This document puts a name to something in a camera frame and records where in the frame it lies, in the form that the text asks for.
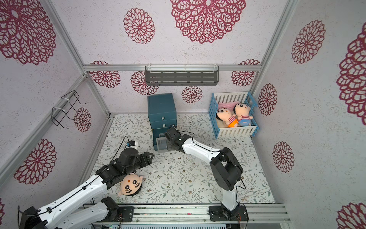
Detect grey brooch box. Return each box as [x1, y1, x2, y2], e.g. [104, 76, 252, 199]
[156, 137, 167, 151]

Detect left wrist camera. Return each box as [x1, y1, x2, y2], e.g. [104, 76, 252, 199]
[125, 140, 138, 149]

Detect plush doll orange pants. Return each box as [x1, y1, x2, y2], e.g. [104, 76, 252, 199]
[216, 108, 239, 128]

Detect teal drawer cabinet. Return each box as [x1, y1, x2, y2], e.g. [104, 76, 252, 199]
[147, 93, 177, 151]

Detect grey wall shelf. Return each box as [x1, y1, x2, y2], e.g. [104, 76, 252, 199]
[144, 65, 219, 86]

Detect plush doll blue pants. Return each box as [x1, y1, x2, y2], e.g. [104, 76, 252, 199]
[233, 104, 253, 127]

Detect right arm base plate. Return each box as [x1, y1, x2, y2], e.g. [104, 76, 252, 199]
[208, 203, 249, 222]

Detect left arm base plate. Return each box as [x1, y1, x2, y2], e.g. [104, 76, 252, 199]
[109, 206, 134, 222]

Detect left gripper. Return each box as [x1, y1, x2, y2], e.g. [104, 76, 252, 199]
[124, 151, 154, 177]

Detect black wire rack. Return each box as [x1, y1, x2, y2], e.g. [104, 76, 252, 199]
[51, 90, 86, 129]

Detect blue white toy crib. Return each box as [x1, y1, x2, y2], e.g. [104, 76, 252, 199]
[209, 92, 259, 139]

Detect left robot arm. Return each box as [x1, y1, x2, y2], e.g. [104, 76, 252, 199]
[18, 148, 153, 229]

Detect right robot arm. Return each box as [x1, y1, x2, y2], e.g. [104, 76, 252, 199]
[164, 127, 244, 217]

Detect large plush doll head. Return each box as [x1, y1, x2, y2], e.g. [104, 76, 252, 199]
[118, 174, 143, 196]

